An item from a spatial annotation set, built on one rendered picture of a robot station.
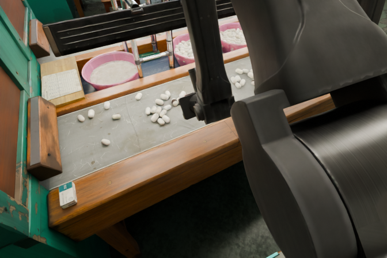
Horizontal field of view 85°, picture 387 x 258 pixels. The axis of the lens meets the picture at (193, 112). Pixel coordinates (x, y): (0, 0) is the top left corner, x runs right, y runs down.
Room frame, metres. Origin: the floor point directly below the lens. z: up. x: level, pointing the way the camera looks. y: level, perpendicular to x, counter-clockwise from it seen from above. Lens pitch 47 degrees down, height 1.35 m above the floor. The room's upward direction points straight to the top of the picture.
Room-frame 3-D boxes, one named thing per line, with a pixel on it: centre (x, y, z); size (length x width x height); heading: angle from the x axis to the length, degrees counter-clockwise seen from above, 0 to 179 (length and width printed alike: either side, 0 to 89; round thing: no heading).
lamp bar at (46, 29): (0.65, 0.10, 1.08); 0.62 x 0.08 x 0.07; 117
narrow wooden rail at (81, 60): (1.25, -0.08, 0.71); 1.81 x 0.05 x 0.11; 117
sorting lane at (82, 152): (0.80, -0.31, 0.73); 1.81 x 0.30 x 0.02; 117
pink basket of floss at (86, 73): (0.83, 0.38, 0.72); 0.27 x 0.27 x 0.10
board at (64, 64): (0.73, 0.57, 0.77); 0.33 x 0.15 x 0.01; 27
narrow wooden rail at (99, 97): (0.96, -0.23, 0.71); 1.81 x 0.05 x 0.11; 117
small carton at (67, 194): (0.23, 0.34, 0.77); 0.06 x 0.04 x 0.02; 27
